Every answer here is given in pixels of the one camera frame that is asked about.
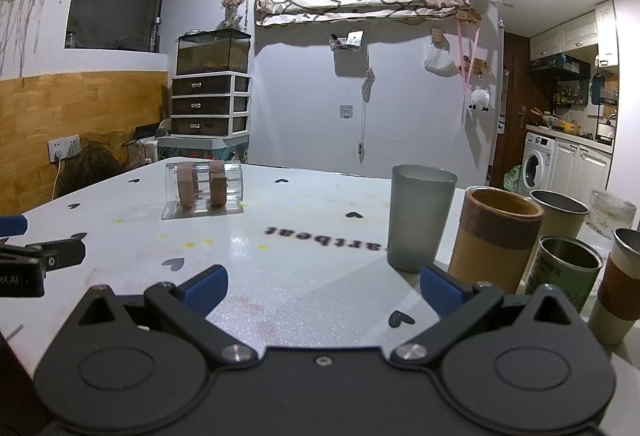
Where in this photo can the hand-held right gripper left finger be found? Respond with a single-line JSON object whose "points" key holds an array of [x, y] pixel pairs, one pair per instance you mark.
{"points": [[206, 287]]}

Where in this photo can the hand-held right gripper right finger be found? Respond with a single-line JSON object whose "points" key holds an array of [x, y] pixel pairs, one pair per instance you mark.
{"points": [[436, 288]]}

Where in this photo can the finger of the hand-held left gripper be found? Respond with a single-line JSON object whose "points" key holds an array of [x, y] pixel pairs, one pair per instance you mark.
{"points": [[12, 225], [55, 255]]}

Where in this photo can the clear glass cup brown bands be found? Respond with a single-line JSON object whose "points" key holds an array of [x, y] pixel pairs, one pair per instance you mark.
{"points": [[202, 183]]}

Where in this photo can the grey frosted cup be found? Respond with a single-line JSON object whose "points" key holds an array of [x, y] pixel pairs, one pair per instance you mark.
{"points": [[417, 221]]}

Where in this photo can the brown cup with woven sleeve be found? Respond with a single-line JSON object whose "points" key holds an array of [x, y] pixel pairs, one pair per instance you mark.
{"points": [[492, 241]]}

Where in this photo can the green tin cup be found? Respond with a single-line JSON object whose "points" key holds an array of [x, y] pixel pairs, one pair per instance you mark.
{"points": [[565, 273]]}

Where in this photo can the grey metal cup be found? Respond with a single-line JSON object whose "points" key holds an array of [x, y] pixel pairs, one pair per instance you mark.
{"points": [[562, 216]]}

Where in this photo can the white cup with brown sleeve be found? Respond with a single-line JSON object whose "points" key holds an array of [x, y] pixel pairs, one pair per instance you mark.
{"points": [[617, 296]]}

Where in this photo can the clear ribbed glass cup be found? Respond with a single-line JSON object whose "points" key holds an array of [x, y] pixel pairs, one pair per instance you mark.
{"points": [[612, 213]]}

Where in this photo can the white power outlet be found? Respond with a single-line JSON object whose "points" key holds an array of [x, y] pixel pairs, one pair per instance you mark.
{"points": [[64, 148]]}

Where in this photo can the black mesh net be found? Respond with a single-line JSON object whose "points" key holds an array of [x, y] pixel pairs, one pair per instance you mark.
{"points": [[92, 163]]}

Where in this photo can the green bag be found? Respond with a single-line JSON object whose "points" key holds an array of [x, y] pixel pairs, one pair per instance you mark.
{"points": [[513, 180]]}

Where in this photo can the teal patterned cabinet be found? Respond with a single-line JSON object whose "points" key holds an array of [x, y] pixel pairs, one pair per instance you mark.
{"points": [[200, 149]]}

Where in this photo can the white washing machine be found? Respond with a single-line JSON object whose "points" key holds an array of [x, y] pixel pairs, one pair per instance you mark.
{"points": [[539, 163]]}

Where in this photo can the white drawer unit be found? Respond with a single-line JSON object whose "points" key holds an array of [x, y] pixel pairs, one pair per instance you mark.
{"points": [[207, 104]]}

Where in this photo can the white kitchen base cabinet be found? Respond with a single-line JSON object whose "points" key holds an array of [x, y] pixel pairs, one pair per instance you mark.
{"points": [[582, 173]]}

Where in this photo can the white sheep plush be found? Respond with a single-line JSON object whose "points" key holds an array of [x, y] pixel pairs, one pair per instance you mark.
{"points": [[480, 99]]}

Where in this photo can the white plastic bag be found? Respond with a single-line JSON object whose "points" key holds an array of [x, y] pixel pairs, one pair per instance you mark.
{"points": [[440, 61]]}

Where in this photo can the rack of bottles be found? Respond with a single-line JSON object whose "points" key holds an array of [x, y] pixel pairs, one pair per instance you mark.
{"points": [[570, 95]]}

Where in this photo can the glass fish tank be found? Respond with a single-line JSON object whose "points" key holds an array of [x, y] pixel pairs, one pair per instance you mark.
{"points": [[212, 50]]}

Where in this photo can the black range hood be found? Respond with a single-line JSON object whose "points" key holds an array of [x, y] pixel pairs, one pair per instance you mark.
{"points": [[560, 65]]}

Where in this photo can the vase of dried flowers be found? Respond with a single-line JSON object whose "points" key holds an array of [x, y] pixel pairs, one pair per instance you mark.
{"points": [[233, 5]]}

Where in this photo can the grey wall socket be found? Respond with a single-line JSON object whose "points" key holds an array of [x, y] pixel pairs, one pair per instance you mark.
{"points": [[345, 111]]}

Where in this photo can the macrame wall hanging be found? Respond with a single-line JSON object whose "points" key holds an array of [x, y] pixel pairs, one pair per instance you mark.
{"points": [[22, 0]]}

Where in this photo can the clear wall shelf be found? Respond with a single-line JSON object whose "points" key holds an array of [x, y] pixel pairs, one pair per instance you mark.
{"points": [[346, 41]]}

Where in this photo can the white kitchen wall cabinets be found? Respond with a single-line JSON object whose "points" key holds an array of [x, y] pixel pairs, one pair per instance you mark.
{"points": [[570, 35]]}

